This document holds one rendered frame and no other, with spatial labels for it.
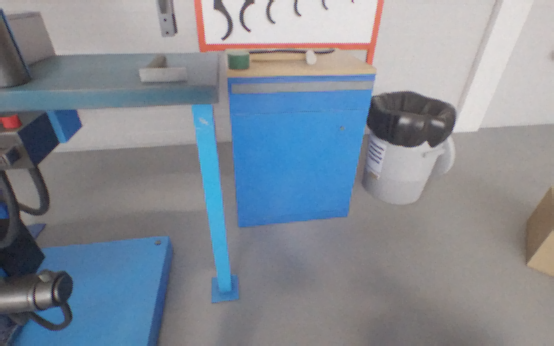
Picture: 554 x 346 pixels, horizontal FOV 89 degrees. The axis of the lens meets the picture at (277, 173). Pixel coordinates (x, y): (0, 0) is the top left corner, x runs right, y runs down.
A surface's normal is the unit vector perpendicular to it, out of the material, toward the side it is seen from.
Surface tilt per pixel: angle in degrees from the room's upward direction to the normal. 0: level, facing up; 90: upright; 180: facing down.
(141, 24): 90
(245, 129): 90
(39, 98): 90
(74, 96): 90
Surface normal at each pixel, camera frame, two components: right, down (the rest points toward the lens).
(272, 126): 0.16, 0.54
